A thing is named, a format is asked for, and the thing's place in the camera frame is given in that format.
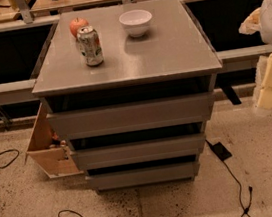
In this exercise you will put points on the grey bottom drawer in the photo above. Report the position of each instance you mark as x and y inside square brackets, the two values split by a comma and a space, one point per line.
[143, 176]

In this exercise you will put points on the grey drawer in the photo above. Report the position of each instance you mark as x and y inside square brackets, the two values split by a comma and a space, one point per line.
[138, 152]
[143, 176]
[133, 116]

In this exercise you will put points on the grey drawer cabinet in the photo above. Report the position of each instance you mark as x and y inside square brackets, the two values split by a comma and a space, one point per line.
[172, 59]

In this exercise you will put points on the grey middle drawer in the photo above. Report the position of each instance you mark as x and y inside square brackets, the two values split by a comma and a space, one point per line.
[138, 152]

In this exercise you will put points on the grey top drawer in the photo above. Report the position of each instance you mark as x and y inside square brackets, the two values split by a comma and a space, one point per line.
[133, 116]

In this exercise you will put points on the black power adapter right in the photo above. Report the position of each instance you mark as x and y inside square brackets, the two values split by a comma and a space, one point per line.
[220, 151]

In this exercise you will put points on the white ceramic bowl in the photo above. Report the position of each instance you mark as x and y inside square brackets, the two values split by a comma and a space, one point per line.
[136, 22]

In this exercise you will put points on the crumpled soda can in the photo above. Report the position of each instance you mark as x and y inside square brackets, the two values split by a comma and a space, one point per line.
[90, 47]

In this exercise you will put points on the red apple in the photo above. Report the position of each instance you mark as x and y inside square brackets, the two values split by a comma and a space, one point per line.
[76, 24]

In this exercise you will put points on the cardboard box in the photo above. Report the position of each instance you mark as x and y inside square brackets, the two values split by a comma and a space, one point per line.
[54, 160]

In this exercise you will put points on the grey metal rail frame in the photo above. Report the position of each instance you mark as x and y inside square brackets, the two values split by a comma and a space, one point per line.
[25, 42]

